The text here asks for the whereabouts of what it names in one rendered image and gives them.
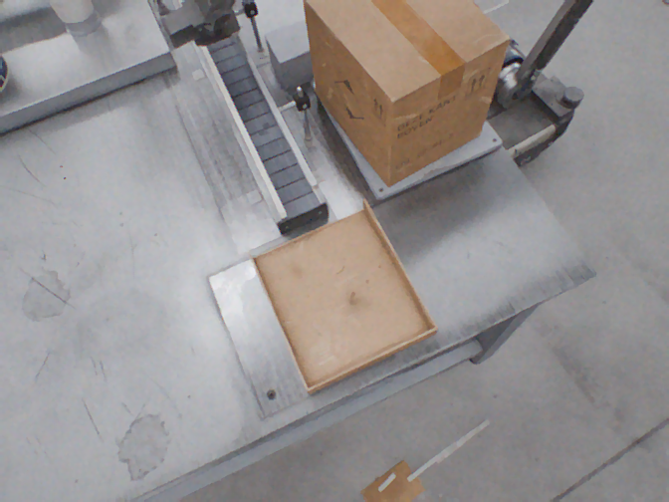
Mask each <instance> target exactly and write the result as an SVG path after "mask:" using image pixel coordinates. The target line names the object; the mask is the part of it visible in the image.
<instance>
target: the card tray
mask: <svg viewBox="0 0 669 502"><path fill-rule="evenodd" d="M247 253H248V255H249V257H250V260H251V262H252V264H253V267H254V269H255V271H256V274H257V276H258V278H259V281H260V283H261V285H262V288H263V290H264V292H265V295H266V297H267V299H268V302H269V304H270V306H271V309H272V311H273V313H274V316H275V318H276V321H277V323H278V325H279V328H280V330H281V332H282V335H283V337H284V339H285V342H286V344H287V346H288V349H289V351H290V353H291V356H292V358H293V360H294V363H295V365H296V367H297V370H298V372H299V374H300V377H301V379H302V381H303V384H304V386H305V388H306V391H307V393H308V394H312V393H314V392H316V391H318V390H320V389H322V388H324V387H327V386H329V385H331V384H333V383H335V382H337V381H339V380H341V379H343V378H345V377H348V376H351V375H353V374H355V373H357V372H359V371H361V370H363V369H365V368H367V367H369V366H371V365H373V364H376V363H378V362H380V361H382V360H384V359H386V358H388V357H390V356H392V355H394V354H396V353H398V352H401V351H403V350H405V349H407V348H409V347H411V346H413V345H415V344H417V343H419V342H421V341H423V340H426V339H428V338H430V337H432V336H434V335H436V333H437V331H438V327H437V325H436V324H435V322H434V320H433V318H432V317H431V315H430V313H429V311H428V310H427V308H426V306H425V304H424V302H423V301H422V299H421V297H420V295H419V294H418V292H417V290H416V288H415V287H414V285H413V283H412V281H411V279H410V278H409V276H408V274H407V272H406V271H405V269H404V267H403V265H402V264H401V262H400V260H399V258H398V257H397V255H396V253H395V251H394V249H393V248H392V246H391V244H390V242H389V241H388V239H387V237H386V235H385V234H384V232H383V230H382V228H381V227H380V225H379V223H378V221H377V219H376V218H375V216H374V214H373V212H372V211H371V209H370V207H369V205H368V204H367V202H366V200H365V199H364V200H363V209H360V210H358V211H356V212H354V213H352V214H350V215H348V216H345V217H343V218H341V219H339V220H336V221H334V222H332V223H329V224H327V225H325V226H323V227H320V228H318V229H316V230H314V231H311V232H309V233H307V234H304V235H302V236H300V237H298V238H295V239H293V240H291V241H289V242H286V243H284V244H282V245H280V246H277V247H275V248H273V249H270V250H268V251H266V252H264V253H261V254H259V255H257V256H255V257H252V256H251V254H250V252H249V250H248V251H247Z"/></svg>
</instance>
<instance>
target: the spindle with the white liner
mask: <svg viewBox="0 0 669 502"><path fill-rule="evenodd" d="M48 1H49V2H50V4H51V5H52V7H53V9H54V10H55V12H56V13H57V14H58V16H59V18H60V20H61V21H62V22H63V23H64V24H65V28H66V30H67V31H68V32H69V33H70V34H72V35H77V36H81V35H86V34H89V33H91V32H93V31H94V30H95V29H96V28H97V27H98V26H99V24H100V22H101V16H100V14H99V12H98V11H96V10H95V7H94V5H93V3H92V2H91V1H90V0H48Z"/></svg>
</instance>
